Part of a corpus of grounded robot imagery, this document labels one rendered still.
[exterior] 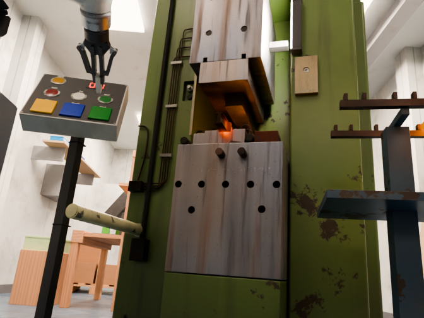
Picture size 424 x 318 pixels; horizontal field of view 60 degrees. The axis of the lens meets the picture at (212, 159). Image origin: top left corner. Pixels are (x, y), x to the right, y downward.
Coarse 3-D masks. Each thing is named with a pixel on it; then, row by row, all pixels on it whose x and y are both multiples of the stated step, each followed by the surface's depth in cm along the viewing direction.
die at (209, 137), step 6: (210, 132) 138; (216, 132) 138; (222, 132) 137; (228, 132) 136; (234, 132) 136; (240, 132) 135; (246, 132) 137; (198, 138) 139; (204, 138) 138; (210, 138) 138; (216, 138) 137; (222, 138) 136; (228, 138) 136; (234, 138) 135; (240, 138) 134
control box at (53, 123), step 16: (48, 80) 146; (64, 80) 147; (80, 80) 149; (32, 96) 137; (48, 96) 138; (64, 96) 140; (96, 96) 144; (112, 96) 145; (32, 112) 130; (112, 112) 138; (32, 128) 133; (48, 128) 133; (64, 128) 133; (80, 128) 133; (96, 128) 133; (112, 128) 134
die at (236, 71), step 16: (208, 64) 148; (224, 64) 146; (240, 64) 144; (208, 80) 146; (224, 80) 144; (240, 80) 142; (208, 96) 157; (224, 96) 156; (256, 96) 161; (224, 112) 172; (256, 112) 169
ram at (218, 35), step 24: (216, 0) 157; (240, 0) 154; (264, 0) 154; (216, 24) 153; (240, 24) 150; (264, 24) 153; (192, 48) 153; (216, 48) 150; (240, 48) 146; (264, 48) 152; (288, 48) 165; (264, 72) 153; (264, 96) 173
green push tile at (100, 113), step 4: (92, 108) 136; (96, 108) 137; (100, 108) 137; (104, 108) 138; (108, 108) 138; (92, 112) 135; (96, 112) 135; (100, 112) 135; (104, 112) 136; (108, 112) 136; (88, 116) 133; (92, 116) 133; (96, 116) 133; (100, 116) 134; (104, 116) 134; (108, 116) 135; (100, 120) 133; (104, 120) 133; (108, 120) 133
